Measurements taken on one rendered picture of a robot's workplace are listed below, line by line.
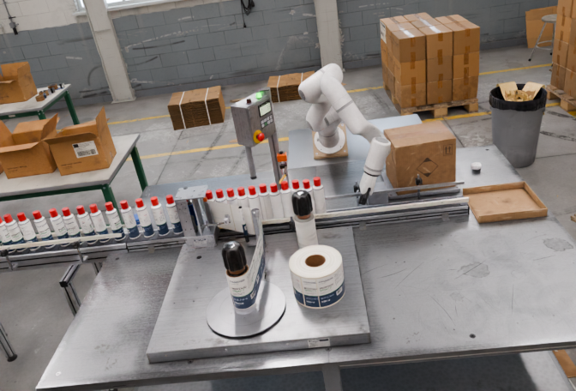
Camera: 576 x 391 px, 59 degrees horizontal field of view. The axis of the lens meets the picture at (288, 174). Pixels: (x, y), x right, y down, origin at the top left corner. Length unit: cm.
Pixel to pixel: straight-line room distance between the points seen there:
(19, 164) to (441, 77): 404
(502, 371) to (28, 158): 325
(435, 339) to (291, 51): 624
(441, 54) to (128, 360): 446
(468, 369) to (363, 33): 583
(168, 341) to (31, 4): 694
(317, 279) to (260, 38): 609
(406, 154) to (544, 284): 86
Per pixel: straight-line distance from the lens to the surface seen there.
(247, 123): 226
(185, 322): 205
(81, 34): 825
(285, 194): 239
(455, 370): 265
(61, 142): 382
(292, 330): 190
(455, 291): 210
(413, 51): 554
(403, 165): 258
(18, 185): 402
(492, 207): 259
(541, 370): 271
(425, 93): 571
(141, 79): 816
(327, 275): 188
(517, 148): 466
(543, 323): 202
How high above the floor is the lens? 220
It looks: 27 degrees down
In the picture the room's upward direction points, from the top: 9 degrees counter-clockwise
